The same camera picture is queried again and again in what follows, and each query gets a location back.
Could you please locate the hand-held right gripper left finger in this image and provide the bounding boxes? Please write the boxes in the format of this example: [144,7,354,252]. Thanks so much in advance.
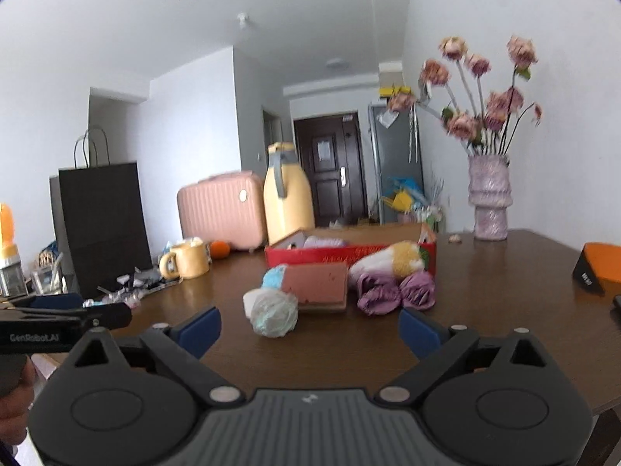
[61,307,244,407]

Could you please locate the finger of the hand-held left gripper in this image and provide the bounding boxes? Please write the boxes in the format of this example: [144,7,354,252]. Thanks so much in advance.
[10,292,84,315]
[0,302,133,331]

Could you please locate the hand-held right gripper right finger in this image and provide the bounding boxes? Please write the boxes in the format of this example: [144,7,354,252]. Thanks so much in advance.
[376,307,557,407]

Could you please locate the purple plush slipper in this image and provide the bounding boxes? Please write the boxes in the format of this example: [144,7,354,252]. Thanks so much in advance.
[399,271,437,312]

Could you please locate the purple sock pair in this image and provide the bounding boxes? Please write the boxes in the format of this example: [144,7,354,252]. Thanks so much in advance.
[356,274,403,316]

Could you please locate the white sock ball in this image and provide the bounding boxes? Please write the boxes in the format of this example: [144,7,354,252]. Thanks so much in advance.
[243,288,300,339]

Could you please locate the yellow polka dot sock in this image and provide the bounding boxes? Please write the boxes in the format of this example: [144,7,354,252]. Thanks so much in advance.
[349,241,424,281]

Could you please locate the red cardboard box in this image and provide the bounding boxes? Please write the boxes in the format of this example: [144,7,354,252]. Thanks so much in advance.
[264,222,438,282]

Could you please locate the person's left hand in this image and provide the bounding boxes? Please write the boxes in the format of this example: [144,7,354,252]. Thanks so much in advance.
[0,356,38,448]

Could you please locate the pile of small clutter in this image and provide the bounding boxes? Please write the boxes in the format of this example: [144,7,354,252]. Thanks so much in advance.
[82,267,170,310]

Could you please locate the yellow mug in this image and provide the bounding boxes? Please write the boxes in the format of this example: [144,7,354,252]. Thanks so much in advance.
[158,237,212,281]

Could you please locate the orange bottle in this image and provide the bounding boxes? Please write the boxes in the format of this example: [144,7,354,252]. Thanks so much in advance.
[0,202,23,273]

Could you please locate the black paper bag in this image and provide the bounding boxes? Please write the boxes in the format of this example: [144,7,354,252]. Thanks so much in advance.
[57,128,154,300]

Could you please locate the pink suitcase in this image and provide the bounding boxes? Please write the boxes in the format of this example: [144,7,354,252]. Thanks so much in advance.
[177,170,269,253]

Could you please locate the pile of colourful toys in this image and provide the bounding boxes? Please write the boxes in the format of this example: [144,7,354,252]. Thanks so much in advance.
[380,175,446,233]

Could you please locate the lilac cloth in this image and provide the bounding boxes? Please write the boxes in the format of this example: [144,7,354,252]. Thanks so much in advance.
[303,235,348,249]

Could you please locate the lilac ribbed vase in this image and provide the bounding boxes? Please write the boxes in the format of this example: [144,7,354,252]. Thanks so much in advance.
[467,154,514,242]

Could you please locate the yellow thermos jug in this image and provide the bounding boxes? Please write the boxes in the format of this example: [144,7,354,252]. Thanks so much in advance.
[263,142,316,246]

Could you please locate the grey refrigerator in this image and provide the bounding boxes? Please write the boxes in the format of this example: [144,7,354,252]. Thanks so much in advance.
[367,101,426,225]

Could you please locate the dark brown door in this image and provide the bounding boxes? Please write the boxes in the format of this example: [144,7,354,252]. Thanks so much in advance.
[293,112,368,228]

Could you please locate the orange and black box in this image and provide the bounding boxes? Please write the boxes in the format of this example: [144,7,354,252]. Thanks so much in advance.
[571,241,621,297]

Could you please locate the dried pink flowers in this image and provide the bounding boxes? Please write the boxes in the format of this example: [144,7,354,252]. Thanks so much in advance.
[387,35,545,158]

